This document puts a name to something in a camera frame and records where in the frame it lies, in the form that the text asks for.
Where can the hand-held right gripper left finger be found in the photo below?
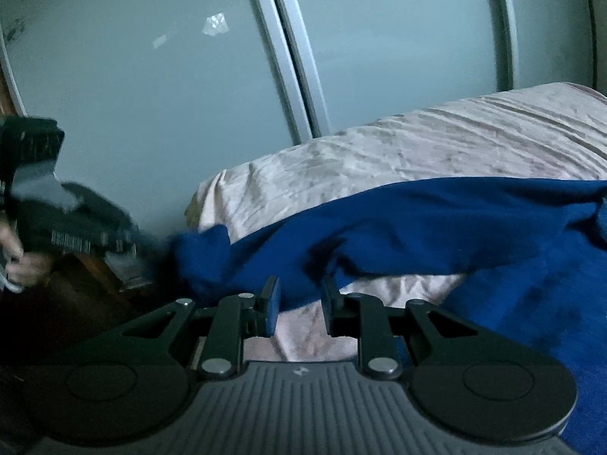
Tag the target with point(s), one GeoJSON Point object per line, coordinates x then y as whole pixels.
{"type": "Point", "coordinates": [271, 304]}

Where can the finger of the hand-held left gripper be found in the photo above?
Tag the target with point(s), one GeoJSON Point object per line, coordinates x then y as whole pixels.
{"type": "Point", "coordinates": [129, 269]}

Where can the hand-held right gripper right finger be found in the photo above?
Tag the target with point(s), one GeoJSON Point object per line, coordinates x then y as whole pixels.
{"type": "Point", "coordinates": [328, 304]}

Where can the blue knit garment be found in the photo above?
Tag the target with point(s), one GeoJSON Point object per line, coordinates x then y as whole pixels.
{"type": "Point", "coordinates": [427, 227]}

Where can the person's left hand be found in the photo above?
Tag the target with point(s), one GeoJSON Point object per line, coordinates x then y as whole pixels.
{"type": "Point", "coordinates": [28, 265]}

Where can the brown wooden furniture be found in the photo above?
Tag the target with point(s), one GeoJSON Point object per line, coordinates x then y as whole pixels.
{"type": "Point", "coordinates": [90, 289]}

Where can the glass sliding wardrobe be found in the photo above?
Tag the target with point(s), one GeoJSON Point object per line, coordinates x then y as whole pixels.
{"type": "Point", "coordinates": [142, 80]}

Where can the bed with pink sheet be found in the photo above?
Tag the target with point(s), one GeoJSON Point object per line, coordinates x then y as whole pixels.
{"type": "Point", "coordinates": [427, 147]}

